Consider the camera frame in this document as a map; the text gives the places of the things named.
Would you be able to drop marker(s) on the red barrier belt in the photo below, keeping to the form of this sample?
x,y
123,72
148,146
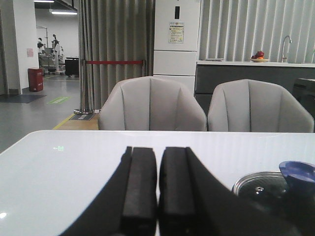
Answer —
x,y
114,62

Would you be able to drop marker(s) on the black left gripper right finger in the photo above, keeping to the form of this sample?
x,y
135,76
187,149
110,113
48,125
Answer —
x,y
194,203

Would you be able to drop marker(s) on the right grey upholstered chair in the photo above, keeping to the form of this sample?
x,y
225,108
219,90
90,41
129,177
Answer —
x,y
253,106

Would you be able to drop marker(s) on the grey kitchen counter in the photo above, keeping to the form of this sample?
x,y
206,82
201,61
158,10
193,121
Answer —
x,y
298,79

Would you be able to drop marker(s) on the red bin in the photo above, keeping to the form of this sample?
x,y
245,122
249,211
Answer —
x,y
35,78

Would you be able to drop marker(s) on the white refrigerator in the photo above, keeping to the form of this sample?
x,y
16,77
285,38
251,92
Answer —
x,y
176,40

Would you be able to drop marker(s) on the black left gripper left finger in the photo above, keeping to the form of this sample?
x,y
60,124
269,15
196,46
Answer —
x,y
126,205

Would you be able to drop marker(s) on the fruit plate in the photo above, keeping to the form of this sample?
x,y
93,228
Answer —
x,y
259,57

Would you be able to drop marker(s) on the left grey upholstered chair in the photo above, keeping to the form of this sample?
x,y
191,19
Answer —
x,y
149,103

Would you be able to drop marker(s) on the glass pot lid blue knob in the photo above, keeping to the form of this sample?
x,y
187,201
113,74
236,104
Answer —
x,y
295,179

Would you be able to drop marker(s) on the chrome faucet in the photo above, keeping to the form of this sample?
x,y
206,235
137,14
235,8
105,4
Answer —
x,y
285,45

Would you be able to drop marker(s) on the grey folding curtain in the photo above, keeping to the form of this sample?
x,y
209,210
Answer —
x,y
115,30

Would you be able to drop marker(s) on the grey upholstered chair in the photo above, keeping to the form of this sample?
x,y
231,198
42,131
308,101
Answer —
x,y
149,103
253,106

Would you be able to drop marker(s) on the chrome stanchion post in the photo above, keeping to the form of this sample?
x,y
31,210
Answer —
x,y
85,107

